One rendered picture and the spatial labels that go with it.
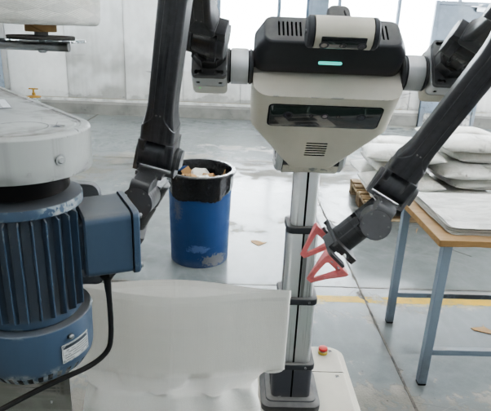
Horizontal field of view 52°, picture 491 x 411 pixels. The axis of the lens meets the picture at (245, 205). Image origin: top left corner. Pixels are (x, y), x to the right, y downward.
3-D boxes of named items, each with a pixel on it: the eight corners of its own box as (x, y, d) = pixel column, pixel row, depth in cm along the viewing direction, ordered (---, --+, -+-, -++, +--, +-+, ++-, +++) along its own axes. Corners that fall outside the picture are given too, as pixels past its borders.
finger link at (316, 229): (294, 258, 104) (329, 230, 102) (290, 241, 111) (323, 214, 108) (315, 277, 107) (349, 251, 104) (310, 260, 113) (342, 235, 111)
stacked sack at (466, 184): (465, 173, 497) (467, 161, 493) (501, 194, 435) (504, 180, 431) (423, 172, 494) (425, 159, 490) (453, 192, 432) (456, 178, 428)
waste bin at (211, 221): (233, 242, 379) (236, 159, 358) (232, 273, 331) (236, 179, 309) (170, 240, 378) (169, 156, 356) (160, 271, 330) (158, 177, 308)
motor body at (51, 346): (106, 329, 78) (97, 176, 70) (77, 395, 64) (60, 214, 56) (8, 326, 78) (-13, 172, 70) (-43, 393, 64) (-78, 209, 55)
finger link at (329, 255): (298, 276, 98) (336, 247, 96) (294, 258, 105) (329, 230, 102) (320, 297, 100) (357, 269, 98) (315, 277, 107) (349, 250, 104)
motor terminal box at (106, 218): (128, 259, 78) (125, 188, 74) (145, 288, 70) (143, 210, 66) (72, 268, 74) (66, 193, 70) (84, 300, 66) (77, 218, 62)
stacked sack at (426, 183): (427, 182, 462) (430, 168, 458) (445, 196, 422) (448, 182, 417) (356, 179, 460) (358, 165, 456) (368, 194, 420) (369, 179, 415)
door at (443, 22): (471, 127, 903) (494, 2, 833) (473, 129, 894) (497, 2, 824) (416, 125, 901) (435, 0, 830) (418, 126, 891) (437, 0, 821)
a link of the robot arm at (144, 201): (186, 148, 96) (143, 136, 96) (171, 161, 85) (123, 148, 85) (174, 205, 99) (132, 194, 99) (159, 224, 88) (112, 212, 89)
